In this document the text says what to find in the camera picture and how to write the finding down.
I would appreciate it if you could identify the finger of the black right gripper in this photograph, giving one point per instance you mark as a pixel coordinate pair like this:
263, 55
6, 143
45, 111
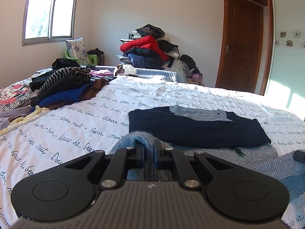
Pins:
299, 156

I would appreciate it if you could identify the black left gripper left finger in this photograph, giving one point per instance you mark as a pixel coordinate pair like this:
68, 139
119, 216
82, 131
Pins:
69, 189

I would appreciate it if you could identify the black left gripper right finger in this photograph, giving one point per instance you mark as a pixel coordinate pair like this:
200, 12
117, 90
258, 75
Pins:
232, 191

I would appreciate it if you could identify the grey knit sweater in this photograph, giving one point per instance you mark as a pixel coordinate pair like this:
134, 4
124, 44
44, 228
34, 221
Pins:
263, 159

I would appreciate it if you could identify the pile of dark clothes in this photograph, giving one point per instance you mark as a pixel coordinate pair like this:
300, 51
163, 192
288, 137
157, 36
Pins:
68, 82

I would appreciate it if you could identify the heap of jackets and clothes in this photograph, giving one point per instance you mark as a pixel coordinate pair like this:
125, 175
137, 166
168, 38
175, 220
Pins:
150, 48

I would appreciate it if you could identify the white script-print bedspread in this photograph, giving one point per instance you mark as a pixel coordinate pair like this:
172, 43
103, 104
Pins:
53, 137

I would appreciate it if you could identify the navy blue folded sweater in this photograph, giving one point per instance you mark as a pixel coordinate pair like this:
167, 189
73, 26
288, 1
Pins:
198, 128

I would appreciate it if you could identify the red floral sheet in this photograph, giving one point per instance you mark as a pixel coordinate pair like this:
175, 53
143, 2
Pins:
15, 96

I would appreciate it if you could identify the brown wooden door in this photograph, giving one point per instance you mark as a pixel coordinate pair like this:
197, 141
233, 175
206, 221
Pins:
242, 40

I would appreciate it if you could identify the blue white striped basket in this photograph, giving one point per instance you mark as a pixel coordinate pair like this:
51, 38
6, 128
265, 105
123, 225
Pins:
167, 75

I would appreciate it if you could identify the green plastic chair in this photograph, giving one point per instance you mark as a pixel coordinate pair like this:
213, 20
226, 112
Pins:
93, 59

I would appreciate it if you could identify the black bag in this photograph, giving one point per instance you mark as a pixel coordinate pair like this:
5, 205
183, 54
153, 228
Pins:
99, 54

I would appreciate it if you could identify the floral white pillow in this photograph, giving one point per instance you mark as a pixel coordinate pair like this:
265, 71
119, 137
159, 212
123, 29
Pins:
76, 49

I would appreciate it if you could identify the aluminium sliding window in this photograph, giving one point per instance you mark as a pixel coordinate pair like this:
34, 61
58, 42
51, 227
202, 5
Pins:
48, 21

